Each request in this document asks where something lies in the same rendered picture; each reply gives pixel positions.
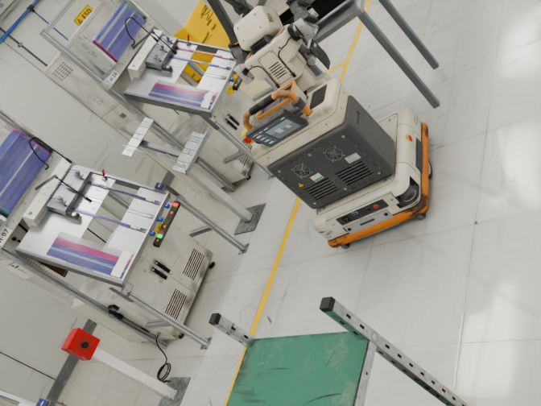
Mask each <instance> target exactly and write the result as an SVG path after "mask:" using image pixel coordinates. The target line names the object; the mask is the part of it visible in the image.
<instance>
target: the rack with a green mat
mask: <svg viewBox="0 0 541 406"><path fill-rule="evenodd" d="M320 310H321V311H322V312H324V313H325V314H327V315H328V316H329V317H331V318H332V319H333V320H334V321H335V322H337V323H338V324H339V325H341V326H342V327H344V328H345V329H347V330H348V331H338V332H328V333H309V334H299V335H289V336H279V337H269V338H255V337H254V336H252V335H251V334H249V333H247V332H246V331H245V330H243V329H242V328H240V327H239V326H237V325H235V324H234V323H233V322H232V321H230V320H228V319H227V318H225V317H223V316H222V315H221V314H219V313H212V315H211V317H210V319H209V324H211V325H213V326H214V327H216V328H217V329H219V330H220V331H221V332H223V333H225V334H227V335H228V336H230V337H231V338H232V339H234V340H235V341H237V342H239V343H241V344H242V345H243V346H245V347H246V352H245V354H244V357H243V359H242V363H241V366H240V368H239V371H238V373H237V377H236V379H235V382H234V385H233V388H232V391H231V393H230V396H229V400H228V402H227V405H226V406H364V403H365V396H366V393H367V388H368V384H369V381H370V373H371V370H372V366H373V361H374V355H375V352H376V353H378V354H379V355H381V356H382V357H383V358H384V359H385V360H386V361H388V362H389V363H391V364H392V365H393V366H395V367H396V368H398V369H399V370H400V371H401V372H402V373H404V374H405V375H406V376H408V377H409V378H410V379H412V380H413V381H415V382H416V383H417V384H418V385H419V386H421V387H422V388H424V389H425V390H426V391H427V392H429V393H430V394H432V395H433V396H434V397H435V398H437V399H438V400H439V401H441V402H442V403H443V404H445V405H446V406H470V405H468V404H467V403H466V402H464V401H463V400H462V399H461V398H460V397H459V396H457V395H456V394H455V393H453V392H452V391H451V390H449V389H448V388H447V387H445V386H444V385H443V384H442V383H441V382H440V381H438V380H437V379H436V378H434V377H433V376H432V375H430V374H429V373H428V372H426V371H425V370H424V369H423V368H422V367H421V366H419V365H418V364H417V363H415V362H414V361H413V360H411V359H410V358H409V357H407V356H406V355H405V354H404V353H403V352H402V351H400V350H399V349H398V348H396V347H395V346H394V345H392V344H391V343H390V342H388V341H387V340H386V339H385V338H384V337H383V336H381V335H380V334H379V333H378V332H376V331H375V330H374V329H372V328H371V327H369V326H368V325H367V324H366V323H365V322H364V321H362V320H361V319H360V318H359V317H357V316H356V315H354V314H353V313H352V312H350V311H349V310H348V309H347V308H346V307H345V306H344V305H342V304H341V303H339V302H338V301H337V300H335V299H334V298H333V297H332V296H329V297H323V298H322V300H321V303H320Z"/></svg>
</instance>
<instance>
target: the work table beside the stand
mask: <svg viewBox="0 0 541 406"><path fill-rule="evenodd" d="M378 1H379V2H380V3H381V4H382V5H383V7H384V8H385V9H386V11H387V12H388V13H389V14H390V16H391V17H392V18H393V20H394V21H395V22H396V23H397V24H398V25H399V27H400V28H401V29H402V31H403V32H404V33H405V35H406V36H407V37H408V39H409V40H410V41H411V42H412V43H413V44H414V45H415V47H416V48H417V50H418V51H419V52H420V54H421V55H422V56H423V58H424V59H425V60H426V61H427V62H428V63H429V64H430V66H431V67H432V68H433V70H434V69H436V68H438V67H439V63H438V62H437V61H436V59H435V58H434V56H433V55H432V54H431V53H430V52H429V51H428V49H427V48H426V47H425V45H424V44H423V43H422V41H421V40H420V39H419V37H418V36H417V35H416V34H415V33H414V31H413V30H412V29H411V27H410V26H409V25H408V23H407V22H406V21H405V19H404V18H403V17H402V15H401V14H400V13H399V12H398V11H397V10H396V8H395V7H394V5H393V4H392V3H391V2H390V0H378ZM364 3H365V0H346V1H345V2H343V3H342V4H340V5H339V6H338V7H337V8H335V9H334V10H332V11H331V12H330V13H328V14H327V15H325V16H324V17H323V18H322V19H321V20H319V21H318V22H316V23H315V25H317V26H318V27H319V29H318V31H317V33H316V35H315V36H314V37H313V39H314V40H315V41H316V42H317V43H320V42H321V41H323V40H324V39H326V38H327V37H329V36H330V35H331V34H333V33H334V32H335V31H337V30H339V29H340V28H341V27H343V26H344V25H345V24H347V23H348V22H350V21H351V20H353V19H355V18H356V17H358V18H359V19H360V20H361V21H362V23H363V24H364V25H365V27H366V28H367V29H368V30H369V31H370V33H371V34H372V35H373V36H374V38H375V39H376V40H377V41H378V42H379V43H380V44H381V45H382V47H383V48H384V49H385V50H386V52H387V53H388V54H389V55H390V57H391V58H392V59H393V60H394V62H395V63H396V64H397V65H398V66H399V67H400V68H401V69H402V71H403V72H404V73H405V74H406V76H407V77H408V78H409V79H410V81H411V82H412V83H413V84H414V86H415V87H416V88H417V89H418V91H420V92H421V94H422V95H423V96H424V97H425V98H426V100H427V101H428V102H429V103H430V105H431V106H432V107H433V108H434V109H435V108H436V107H438V106H440V102H439V100H438V99H437V98H436V97H435V95H434V94H433V93H432V92H431V90H430V89H429V88H428V87H427V86H426V85H425V84H424V82H423V81H422V80H421V79H420V77H419V76H418V75H417V73H416V72H415V71H414V70H413V68H412V67H411V66H410V65H409V64H408V63H407V62H406V60H405V59H404V58H403V57H402V55H401V54H400V53H399V51H398V50H397V49H396V48H395V47H394V45H393V44H392V43H391V42H390V41H389V40H388V39H387V37H386V36H385V35H384V33H383V32H382V31H381V30H380V28H379V27H378V26H377V24H376V23H375V22H374V21H373V20H372V18H371V17H370V16H369V15H368V14H367V13H366V12H365V10H364ZM310 69H311V70H312V72H313V73H314V74H315V75H316V77H317V76H319V75H320V74H321V73H323V72H322V71H321V70H320V69H319V68H318V67H317V65H316V64H314V65H311V66H310Z"/></svg>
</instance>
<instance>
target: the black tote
mask: <svg viewBox="0 0 541 406"><path fill-rule="evenodd" d="M345 1H346V0H313V1H312V4H311V6H309V7H308V8H307V10H308V12H309V13H310V14H311V15H314V16H316V17H317V18H318V21H319V20H321V19H322V18H323V17H324V16H325V15H327V14H328V13H330V12H331V11H332V10H334V9H335V8H337V7H338V6H339V5H340V4H342V3H343V2H345ZM294 17H295V16H294V15H293V14H292V13H291V11H290V9H289V8H288V9H287V10H285V11H284V12H283V13H282V14H281V15H280V16H279V18H280V21H281V23H282V25H283V27H284V26H285V25H287V24H290V25H291V24H292V23H293V22H294Z"/></svg>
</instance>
